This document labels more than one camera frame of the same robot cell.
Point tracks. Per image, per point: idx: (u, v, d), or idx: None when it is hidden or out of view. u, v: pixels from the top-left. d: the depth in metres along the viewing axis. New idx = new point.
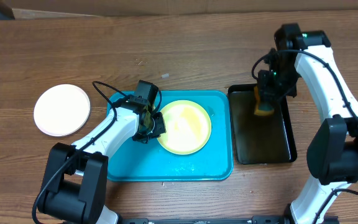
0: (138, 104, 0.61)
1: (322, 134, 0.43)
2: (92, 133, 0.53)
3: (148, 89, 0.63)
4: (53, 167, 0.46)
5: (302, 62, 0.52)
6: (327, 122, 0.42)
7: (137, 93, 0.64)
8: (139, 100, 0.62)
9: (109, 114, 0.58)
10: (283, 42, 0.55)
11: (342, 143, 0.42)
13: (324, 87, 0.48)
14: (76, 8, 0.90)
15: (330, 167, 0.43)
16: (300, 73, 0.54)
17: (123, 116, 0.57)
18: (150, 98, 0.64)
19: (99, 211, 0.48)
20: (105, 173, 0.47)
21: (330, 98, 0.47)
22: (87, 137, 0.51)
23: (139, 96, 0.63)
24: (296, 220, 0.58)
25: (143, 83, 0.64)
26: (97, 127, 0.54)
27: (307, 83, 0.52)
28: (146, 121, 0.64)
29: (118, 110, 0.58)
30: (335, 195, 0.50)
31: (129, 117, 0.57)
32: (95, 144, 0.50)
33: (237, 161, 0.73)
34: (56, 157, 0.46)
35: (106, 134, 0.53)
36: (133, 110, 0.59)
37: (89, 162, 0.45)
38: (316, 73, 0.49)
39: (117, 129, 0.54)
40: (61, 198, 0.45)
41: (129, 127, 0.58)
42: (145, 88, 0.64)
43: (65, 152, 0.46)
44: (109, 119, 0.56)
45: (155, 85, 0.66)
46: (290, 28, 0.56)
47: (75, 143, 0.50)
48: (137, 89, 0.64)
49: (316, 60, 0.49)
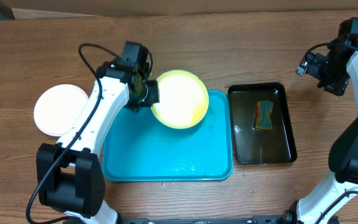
0: (127, 69, 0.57)
1: (351, 131, 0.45)
2: (77, 122, 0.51)
3: (136, 50, 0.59)
4: (45, 171, 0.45)
5: (354, 61, 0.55)
6: None
7: (125, 54, 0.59)
8: (128, 61, 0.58)
9: (94, 89, 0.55)
10: (344, 40, 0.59)
11: None
13: None
14: (76, 7, 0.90)
15: (351, 165, 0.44)
16: (350, 71, 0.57)
17: (108, 92, 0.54)
18: (139, 60, 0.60)
19: (101, 195, 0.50)
20: (97, 168, 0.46)
21: None
22: (73, 129, 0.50)
23: (127, 59, 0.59)
24: (299, 216, 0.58)
25: (131, 44, 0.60)
26: (84, 113, 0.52)
27: (354, 82, 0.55)
28: (137, 86, 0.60)
29: (103, 83, 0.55)
30: (346, 196, 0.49)
31: (117, 92, 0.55)
32: (82, 137, 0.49)
33: (237, 162, 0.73)
34: (45, 160, 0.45)
35: (92, 122, 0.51)
36: (120, 76, 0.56)
37: (77, 162, 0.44)
38: None
39: (103, 112, 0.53)
40: (56, 195, 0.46)
41: (116, 102, 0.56)
42: (133, 50, 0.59)
43: (53, 154, 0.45)
44: (94, 98, 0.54)
45: (143, 46, 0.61)
46: None
47: (61, 140, 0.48)
48: (124, 51, 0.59)
49: None
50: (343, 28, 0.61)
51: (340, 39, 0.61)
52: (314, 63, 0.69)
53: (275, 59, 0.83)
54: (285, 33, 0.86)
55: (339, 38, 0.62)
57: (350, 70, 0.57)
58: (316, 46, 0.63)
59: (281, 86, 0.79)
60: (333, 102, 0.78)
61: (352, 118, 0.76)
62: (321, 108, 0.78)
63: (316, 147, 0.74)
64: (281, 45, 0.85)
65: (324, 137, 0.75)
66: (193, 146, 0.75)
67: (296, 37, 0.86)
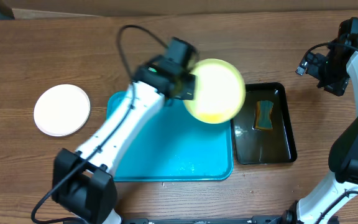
0: (167, 73, 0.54)
1: (352, 131, 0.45)
2: (101, 132, 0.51)
3: (181, 48, 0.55)
4: (61, 175, 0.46)
5: (354, 61, 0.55)
6: None
7: (169, 53, 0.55)
8: (171, 62, 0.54)
9: (128, 95, 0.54)
10: (344, 40, 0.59)
11: None
13: None
14: (76, 7, 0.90)
15: (351, 165, 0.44)
16: (350, 71, 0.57)
17: (138, 104, 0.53)
18: (183, 60, 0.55)
19: (110, 207, 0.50)
20: (111, 185, 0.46)
21: None
22: (96, 139, 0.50)
23: (169, 59, 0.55)
24: (299, 216, 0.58)
25: (176, 42, 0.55)
26: (110, 122, 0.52)
27: (354, 83, 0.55)
28: (175, 93, 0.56)
29: (137, 89, 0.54)
30: (346, 196, 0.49)
31: (150, 104, 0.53)
32: (102, 151, 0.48)
33: (237, 162, 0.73)
34: (63, 166, 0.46)
35: (117, 135, 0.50)
36: (159, 84, 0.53)
37: (92, 177, 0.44)
38: None
39: (130, 126, 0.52)
40: (68, 199, 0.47)
41: (146, 115, 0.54)
42: (178, 48, 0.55)
43: (72, 161, 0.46)
44: (125, 106, 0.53)
45: (191, 45, 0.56)
46: None
47: (81, 149, 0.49)
48: (168, 51, 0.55)
49: None
50: (344, 28, 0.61)
51: (340, 39, 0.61)
52: (314, 63, 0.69)
53: (275, 59, 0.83)
54: (285, 33, 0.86)
55: (339, 38, 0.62)
57: (350, 70, 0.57)
58: (316, 46, 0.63)
59: (281, 86, 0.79)
60: (333, 102, 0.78)
61: (352, 118, 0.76)
62: (321, 108, 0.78)
63: (316, 147, 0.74)
64: (281, 45, 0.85)
65: (324, 137, 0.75)
66: (193, 147, 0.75)
67: (296, 37, 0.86)
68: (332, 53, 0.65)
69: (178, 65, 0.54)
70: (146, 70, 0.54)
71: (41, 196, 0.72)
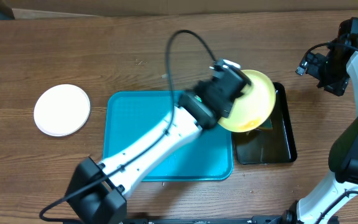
0: (212, 106, 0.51)
1: (352, 131, 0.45)
2: (129, 150, 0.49)
3: (232, 83, 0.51)
4: (79, 182, 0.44)
5: (354, 61, 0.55)
6: None
7: (220, 83, 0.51)
8: (220, 93, 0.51)
9: (166, 119, 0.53)
10: (344, 40, 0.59)
11: None
13: None
14: (76, 7, 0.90)
15: (351, 165, 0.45)
16: (350, 71, 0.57)
17: (174, 130, 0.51)
18: (232, 94, 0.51)
19: None
20: (123, 210, 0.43)
21: None
22: (122, 156, 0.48)
23: (220, 89, 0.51)
24: (299, 217, 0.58)
25: (230, 73, 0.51)
26: (141, 142, 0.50)
27: (354, 82, 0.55)
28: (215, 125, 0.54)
29: (177, 116, 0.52)
30: (346, 196, 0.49)
31: (186, 134, 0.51)
32: (124, 170, 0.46)
33: (237, 162, 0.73)
34: (83, 175, 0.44)
35: (145, 160, 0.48)
36: (202, 116, 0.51)
37: (109, 196, 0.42)
38: None
39: (160, 150, 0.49)
40: (78, 209, 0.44)
41: (178, 144, 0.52)
42: (230, 81, 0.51)
43: (94, 172, 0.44)
44: (160, 129, 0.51)
45: (247, 78, 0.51)
46: None
47: (106, 162, 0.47)
48: (220, 80, 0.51)
49: None
50: (343, 28, 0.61)
51: (340, 39, 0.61)
52: (314, 63, 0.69)
53: (275, 59, 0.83)
54: (285, 33, 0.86)
55: (339, 38, 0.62)
57: (350, 70, 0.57)
58: (316, 46, 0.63)
59: (281, 86, 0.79)
60: (333, 102, 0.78)
61: (353, 118, 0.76)
62: (321, 108, 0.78)
63: (316, 147, 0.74)
64: (281, 45, 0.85)
65: (324, 137, 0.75)
66: (194, 147, 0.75)
67: (296, 37, 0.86)
68: (332, 53, 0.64)
69: (226, 97, 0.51)
70: (193, 98, 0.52)
71: (41, 196, 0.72)
